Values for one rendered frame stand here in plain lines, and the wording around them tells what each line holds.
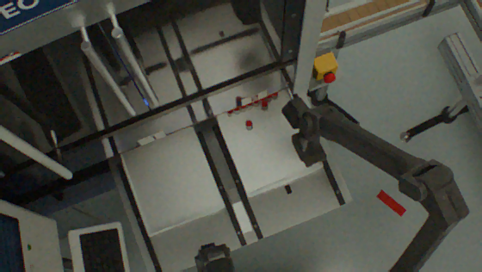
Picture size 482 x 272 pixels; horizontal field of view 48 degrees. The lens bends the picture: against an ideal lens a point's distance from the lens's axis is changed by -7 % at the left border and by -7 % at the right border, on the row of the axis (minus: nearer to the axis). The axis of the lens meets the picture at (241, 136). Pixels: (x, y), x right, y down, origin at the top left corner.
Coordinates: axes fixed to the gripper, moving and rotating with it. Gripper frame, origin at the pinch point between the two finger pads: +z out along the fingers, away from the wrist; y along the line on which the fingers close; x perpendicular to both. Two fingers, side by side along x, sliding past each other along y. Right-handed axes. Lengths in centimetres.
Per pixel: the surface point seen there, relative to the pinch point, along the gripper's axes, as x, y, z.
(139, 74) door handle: 34, 10, -58
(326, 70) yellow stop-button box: -18.2, 24.8, 0.9
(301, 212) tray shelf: 5.6, -8.1, 22.0
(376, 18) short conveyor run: -46, 40, 8
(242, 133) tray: 12.9, 22.8, 16.7
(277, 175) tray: 7.8, 5.8, 19.5
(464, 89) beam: -86, 20, 56
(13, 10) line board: 48, 11, -90
